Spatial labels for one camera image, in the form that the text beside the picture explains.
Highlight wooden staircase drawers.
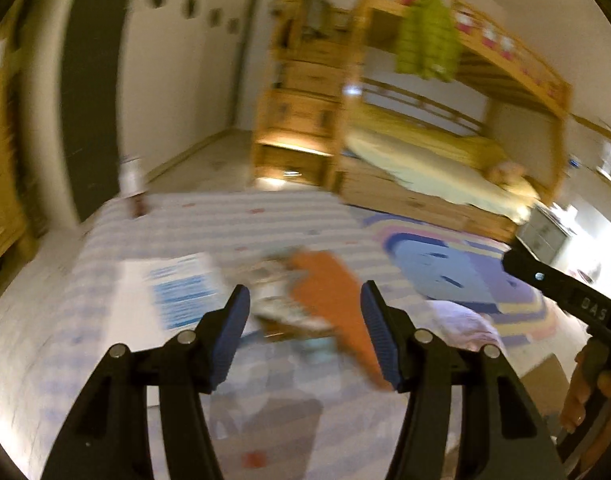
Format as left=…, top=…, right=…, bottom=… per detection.
left=251, top=0, right=349, bottom=190

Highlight white wardrobe with holes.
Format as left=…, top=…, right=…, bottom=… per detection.
left=60, top=0, right=248, bottom=220

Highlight blue white milk carton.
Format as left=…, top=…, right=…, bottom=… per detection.
left=222, top=246, right=335, bottom=340

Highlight plush toy on bed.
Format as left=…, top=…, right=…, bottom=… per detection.
left=484, top=159, right=526, bottom=186

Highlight orange brown paper bag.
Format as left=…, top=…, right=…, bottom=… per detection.
left=288, top=249, right=392, bottom=391

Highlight white brown spray bottle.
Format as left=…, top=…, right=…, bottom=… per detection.
left=119, top=156, right=148, bottom=218

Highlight green puffer jacket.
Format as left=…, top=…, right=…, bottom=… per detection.
left=394, top=0, right=462, bottom=82

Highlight wooden cabinet with drawers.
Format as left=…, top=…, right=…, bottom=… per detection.
left=0, top=34, right=36, bottom=261

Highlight white paper sheet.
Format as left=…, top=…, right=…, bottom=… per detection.
left=120, top=252, right=225, bottom=330

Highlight wooden bunk bed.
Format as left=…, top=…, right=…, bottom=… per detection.
left=336, top=0, right=571, bottom=243

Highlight yellow bed mattress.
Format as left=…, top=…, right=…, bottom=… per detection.
left=345, top=104, right=541, bottom=224

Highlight small white drawer box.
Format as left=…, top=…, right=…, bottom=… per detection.
left=517, top=204, right=575, bottom=266

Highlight blue checkered tablecloth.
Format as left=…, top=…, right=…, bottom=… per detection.
left=17, top=191, right=441, bottom=479

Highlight pink white cloth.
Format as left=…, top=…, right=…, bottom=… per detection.
left=427, top=300, right=506, bottom=352

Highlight person's right hand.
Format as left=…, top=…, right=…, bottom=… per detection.
left=559, top=344, right=611, bottom=440

